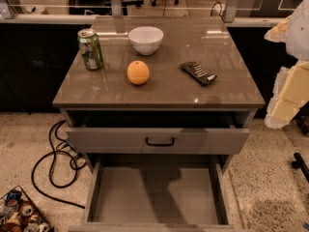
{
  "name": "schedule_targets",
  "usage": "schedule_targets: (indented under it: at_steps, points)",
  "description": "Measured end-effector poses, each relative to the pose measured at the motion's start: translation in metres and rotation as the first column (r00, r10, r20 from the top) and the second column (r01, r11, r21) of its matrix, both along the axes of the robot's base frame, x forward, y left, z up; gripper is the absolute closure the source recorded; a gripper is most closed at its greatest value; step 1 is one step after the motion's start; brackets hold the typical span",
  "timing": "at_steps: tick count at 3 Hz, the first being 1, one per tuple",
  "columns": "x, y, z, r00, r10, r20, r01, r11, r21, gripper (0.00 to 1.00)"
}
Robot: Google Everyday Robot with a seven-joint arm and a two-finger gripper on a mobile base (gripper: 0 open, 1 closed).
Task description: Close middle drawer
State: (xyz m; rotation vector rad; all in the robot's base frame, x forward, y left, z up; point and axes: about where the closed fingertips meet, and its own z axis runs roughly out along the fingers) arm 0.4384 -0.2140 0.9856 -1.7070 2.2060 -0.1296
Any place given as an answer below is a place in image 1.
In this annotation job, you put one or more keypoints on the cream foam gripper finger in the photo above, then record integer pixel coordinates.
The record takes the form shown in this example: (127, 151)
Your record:
(278, 33)

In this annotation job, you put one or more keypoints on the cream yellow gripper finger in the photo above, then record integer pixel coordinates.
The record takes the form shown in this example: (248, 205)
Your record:
(290, 93)

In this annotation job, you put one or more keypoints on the grey drawer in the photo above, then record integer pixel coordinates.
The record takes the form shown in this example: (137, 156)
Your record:
(157, 132)
(157, 193)

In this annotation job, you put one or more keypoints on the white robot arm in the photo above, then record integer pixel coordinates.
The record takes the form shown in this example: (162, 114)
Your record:
(297, 42)

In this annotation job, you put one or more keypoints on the grey top drawer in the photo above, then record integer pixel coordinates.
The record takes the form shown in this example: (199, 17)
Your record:
(157, 132)

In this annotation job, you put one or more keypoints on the dark snack bar packet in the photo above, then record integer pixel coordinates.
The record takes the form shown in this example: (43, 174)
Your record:
(198, 72)

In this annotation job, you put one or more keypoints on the white ceramic bowl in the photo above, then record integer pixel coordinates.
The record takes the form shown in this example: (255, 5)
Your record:
(146, 39)

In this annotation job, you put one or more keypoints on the grey cabinet with glossy top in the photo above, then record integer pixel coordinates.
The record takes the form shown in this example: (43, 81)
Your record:
(200, 39)

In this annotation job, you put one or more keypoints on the orange fruit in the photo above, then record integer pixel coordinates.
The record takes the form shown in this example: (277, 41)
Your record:
(138, 72)

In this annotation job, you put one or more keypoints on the green soda can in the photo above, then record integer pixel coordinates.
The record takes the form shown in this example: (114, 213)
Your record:
(89, 48)

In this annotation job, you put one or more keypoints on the wire basket of cans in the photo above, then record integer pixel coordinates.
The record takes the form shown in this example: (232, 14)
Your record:
(19, 213)

